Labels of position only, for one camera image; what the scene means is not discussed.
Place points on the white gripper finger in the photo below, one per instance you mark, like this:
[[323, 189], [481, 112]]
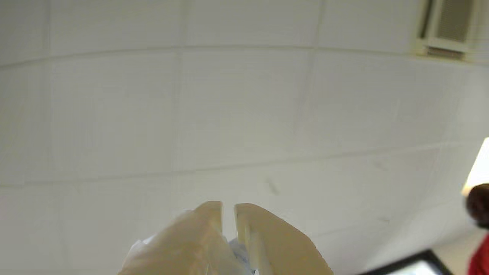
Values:
[[282, 248], [179, 244]]

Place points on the person's dark haired head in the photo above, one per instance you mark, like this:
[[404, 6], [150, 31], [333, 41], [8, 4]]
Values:
[[479, 206]]

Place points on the black framed window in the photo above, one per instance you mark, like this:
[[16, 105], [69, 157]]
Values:
[[412, 265]]

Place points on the red shirt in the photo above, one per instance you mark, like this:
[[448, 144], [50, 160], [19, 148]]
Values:
[[480, 258]]

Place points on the bright ceiling light panel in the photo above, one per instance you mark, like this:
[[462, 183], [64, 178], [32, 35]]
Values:
[[481, 168]]

